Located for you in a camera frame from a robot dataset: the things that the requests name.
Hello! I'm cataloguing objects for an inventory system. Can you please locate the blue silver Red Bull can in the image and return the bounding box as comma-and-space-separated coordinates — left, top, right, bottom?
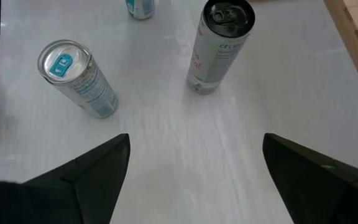
37, 39, 119, 119
125, 0, 155, 21

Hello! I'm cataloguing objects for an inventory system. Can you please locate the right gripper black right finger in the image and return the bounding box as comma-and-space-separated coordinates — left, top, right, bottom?
262, 133, 358, 224

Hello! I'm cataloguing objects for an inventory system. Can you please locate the white Celsius can black lid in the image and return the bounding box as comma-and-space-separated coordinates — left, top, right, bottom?
186, 0, 256, 95

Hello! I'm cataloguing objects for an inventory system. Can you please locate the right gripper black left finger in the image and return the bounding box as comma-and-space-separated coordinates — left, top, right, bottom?
11, 133, 132, 224

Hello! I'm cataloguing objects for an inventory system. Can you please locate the light wooden slatted shelf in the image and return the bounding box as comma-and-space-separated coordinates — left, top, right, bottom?
323, 0, 358, 111

